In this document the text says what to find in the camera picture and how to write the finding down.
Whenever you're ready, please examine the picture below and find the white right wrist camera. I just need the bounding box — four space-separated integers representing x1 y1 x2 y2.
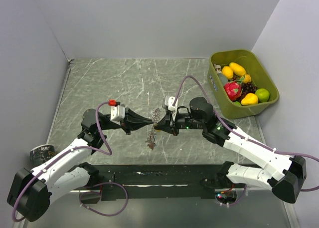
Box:
162 95 178 121

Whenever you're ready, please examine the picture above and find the yellow lemon toy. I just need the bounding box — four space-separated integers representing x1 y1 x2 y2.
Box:
221 66 234 80

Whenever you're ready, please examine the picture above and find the green lime toy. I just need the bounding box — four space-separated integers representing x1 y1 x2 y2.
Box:
255 88 270 103

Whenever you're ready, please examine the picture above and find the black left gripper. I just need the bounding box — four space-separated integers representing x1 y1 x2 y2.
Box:
97 107 153 135

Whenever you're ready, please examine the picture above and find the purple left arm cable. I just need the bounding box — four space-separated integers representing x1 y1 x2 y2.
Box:
11 100 118 223

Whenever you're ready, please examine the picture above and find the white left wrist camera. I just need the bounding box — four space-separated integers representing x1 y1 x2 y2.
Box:
110 105 126 122

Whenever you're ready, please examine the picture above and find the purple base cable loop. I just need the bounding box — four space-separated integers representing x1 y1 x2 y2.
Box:
79 182 129 217

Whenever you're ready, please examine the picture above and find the yellow mango toy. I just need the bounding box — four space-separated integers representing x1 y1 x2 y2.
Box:
229 62 247 77
241 93 259 106

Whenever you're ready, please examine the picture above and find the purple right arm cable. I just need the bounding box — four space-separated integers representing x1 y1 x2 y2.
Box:
173 75 319 192

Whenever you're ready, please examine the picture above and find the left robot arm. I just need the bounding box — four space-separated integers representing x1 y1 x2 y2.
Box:
7 105 153 222

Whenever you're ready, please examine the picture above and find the olive green plastic bin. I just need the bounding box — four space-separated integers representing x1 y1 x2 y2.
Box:
207 49 279 119

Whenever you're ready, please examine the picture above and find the yellow mango toy lower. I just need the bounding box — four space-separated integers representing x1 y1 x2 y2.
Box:
241 93 259 106

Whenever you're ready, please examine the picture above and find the grey bottle in bin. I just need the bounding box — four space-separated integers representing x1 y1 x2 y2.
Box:
214 64 228 86

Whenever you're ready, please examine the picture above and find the dark purple grapes toy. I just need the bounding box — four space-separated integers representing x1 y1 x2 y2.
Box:
241 82 258 95

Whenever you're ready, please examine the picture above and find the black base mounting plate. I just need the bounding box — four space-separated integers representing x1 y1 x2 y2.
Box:
68 164 250 201

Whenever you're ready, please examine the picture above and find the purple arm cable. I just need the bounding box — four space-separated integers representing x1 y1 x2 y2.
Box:
173 75 319 192
11 100 118 223

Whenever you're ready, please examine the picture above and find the yellow mango toy upper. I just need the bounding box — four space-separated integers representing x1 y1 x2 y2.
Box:
229 62 247 77

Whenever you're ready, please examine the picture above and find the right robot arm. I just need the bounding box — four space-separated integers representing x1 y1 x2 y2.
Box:
155 96 307 204

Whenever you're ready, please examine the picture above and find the red dragon fruit toy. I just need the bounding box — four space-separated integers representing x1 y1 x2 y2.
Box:
224 81 242 102

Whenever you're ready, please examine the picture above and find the black tape roll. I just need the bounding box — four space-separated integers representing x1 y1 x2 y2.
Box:
29 144 55 167

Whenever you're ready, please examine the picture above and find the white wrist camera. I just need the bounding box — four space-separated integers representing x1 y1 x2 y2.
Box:
162 95 178 121
110 105 126 122

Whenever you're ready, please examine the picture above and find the round metal key organizer disc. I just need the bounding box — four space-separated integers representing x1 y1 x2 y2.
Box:
145 108 166 149

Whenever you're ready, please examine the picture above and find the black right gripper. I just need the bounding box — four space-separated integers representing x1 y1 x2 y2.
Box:
155 109 205 136

